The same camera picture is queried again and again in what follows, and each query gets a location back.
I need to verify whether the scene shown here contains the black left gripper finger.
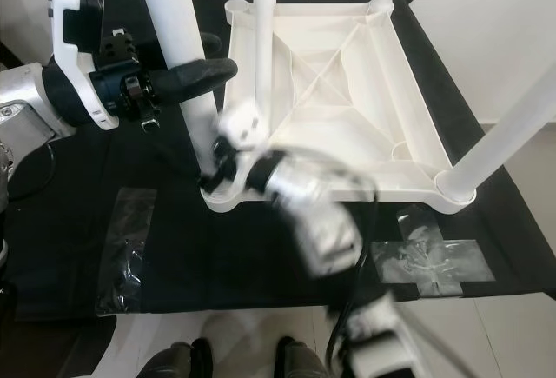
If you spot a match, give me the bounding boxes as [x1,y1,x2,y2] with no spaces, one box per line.
[156,56,238,101]

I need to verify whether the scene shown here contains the white plastic table top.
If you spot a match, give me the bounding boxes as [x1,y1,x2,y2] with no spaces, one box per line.
[200,0,479,216]

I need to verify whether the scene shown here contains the black tablecloth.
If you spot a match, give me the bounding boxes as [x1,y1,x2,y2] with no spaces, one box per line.
[0,0,556,322]

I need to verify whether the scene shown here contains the clear tape strip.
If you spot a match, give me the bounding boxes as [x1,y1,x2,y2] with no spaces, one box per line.
[96,189,159,316]

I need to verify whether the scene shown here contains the dark left robot foot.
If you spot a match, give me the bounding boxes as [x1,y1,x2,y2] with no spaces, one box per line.
[143,339,214,378]

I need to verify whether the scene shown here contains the dark robot foot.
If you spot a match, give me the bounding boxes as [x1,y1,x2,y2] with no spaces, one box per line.
[143,339,214,378]
[274,336,335,378]

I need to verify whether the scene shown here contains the dark right robot foot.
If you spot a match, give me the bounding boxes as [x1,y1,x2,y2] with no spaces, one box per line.
[274,336,335,378]

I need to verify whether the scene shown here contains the wrinkled clear tape patch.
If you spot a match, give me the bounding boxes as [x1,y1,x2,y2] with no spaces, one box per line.
[369,204,498,299]

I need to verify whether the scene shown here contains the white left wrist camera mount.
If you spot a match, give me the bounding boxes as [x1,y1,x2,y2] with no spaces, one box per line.
[50,0,118,131]

